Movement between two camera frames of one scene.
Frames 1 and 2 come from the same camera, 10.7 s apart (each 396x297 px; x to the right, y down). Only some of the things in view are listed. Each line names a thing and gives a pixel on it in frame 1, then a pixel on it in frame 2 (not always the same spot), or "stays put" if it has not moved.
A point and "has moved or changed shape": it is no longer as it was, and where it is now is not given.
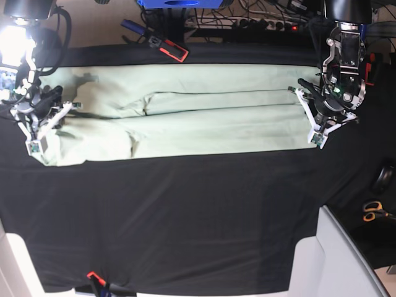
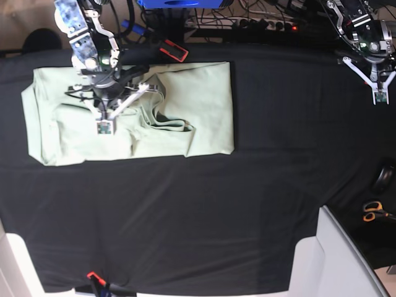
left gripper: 34,109 to 106,94
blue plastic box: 180,4 stays put
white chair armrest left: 18,275 stays put
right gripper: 334,103 to 367,33
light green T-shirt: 129,111 has moved or changed shape
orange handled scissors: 372,208 stays put
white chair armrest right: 331,264 stays put
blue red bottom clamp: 103,289 stays put
